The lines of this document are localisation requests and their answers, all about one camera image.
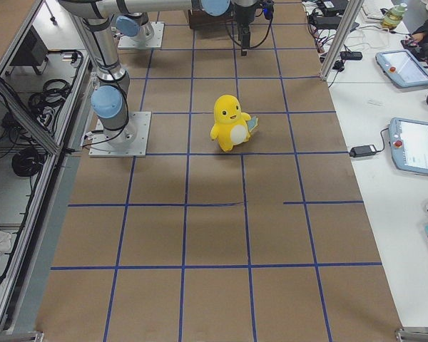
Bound black power adapter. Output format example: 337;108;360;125
349;144;378;158

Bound teach pendant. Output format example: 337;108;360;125
388;118;428;175
375;50;428;88

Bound coiled black cables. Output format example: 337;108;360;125
28;78;76;115

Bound teach pendant upper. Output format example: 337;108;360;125
375;50;428;88

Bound aluminium frame post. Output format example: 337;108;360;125
320;0;364;81

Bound small black device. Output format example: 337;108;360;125
340;51;363;61

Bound teach pendant lower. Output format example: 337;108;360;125
388;118;428;175

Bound green drink bottle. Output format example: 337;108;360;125
381;3;407;31

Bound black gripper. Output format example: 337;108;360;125
233;0;259;56

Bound yellow plush toy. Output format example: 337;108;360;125
210;95;258;152

